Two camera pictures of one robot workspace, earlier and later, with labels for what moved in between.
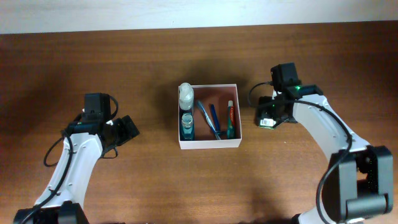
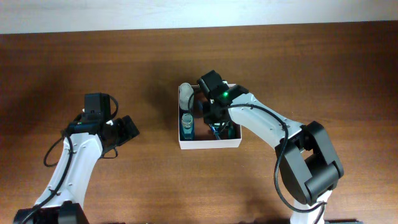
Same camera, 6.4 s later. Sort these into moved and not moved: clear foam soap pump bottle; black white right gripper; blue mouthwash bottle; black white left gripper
Moved: black white right gripper
Not moved: clear foam soap pump bottle; black white left gripper; blue mouthwash bottle
